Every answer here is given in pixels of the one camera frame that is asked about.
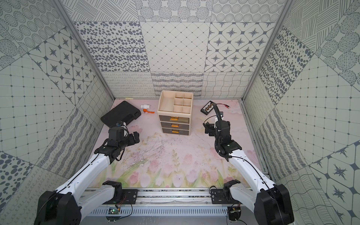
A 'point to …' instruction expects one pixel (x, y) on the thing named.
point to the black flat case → (123, 111)
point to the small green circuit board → (113, 211)
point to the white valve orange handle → (145, 107)
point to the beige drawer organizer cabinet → (175, 110)
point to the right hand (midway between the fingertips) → (216, 124)
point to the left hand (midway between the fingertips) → (135, 135)
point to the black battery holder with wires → (209, 106)
